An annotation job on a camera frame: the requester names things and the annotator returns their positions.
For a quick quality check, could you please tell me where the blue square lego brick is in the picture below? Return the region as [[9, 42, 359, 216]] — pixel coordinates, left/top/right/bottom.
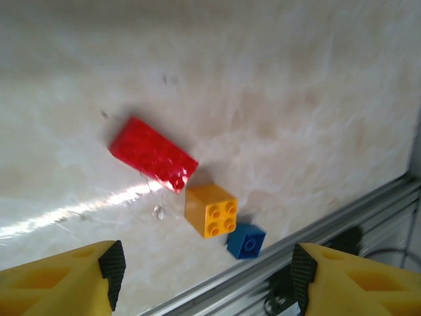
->
[[226, 223, 268, 261]]

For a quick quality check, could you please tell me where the yellow square lego brick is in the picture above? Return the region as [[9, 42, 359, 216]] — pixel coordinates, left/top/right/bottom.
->
[[184, 183, 239, 240]]

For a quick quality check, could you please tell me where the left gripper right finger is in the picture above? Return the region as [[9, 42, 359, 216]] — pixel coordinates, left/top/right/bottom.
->
[[290, 242, 421, 316]]

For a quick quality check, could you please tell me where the red long lego brick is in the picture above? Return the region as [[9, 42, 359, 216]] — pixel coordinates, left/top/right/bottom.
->
[[108, 115, 200, 195]]

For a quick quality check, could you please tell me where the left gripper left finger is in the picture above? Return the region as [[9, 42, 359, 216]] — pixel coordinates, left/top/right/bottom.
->
[[0, 239, 126, 316]]

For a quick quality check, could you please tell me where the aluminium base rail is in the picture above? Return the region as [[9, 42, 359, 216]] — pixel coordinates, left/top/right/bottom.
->
[[137, 174, 421, 316]]

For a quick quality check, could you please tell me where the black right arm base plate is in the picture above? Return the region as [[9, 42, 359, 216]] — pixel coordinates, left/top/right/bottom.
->
[[330, 226, 364, 255]]

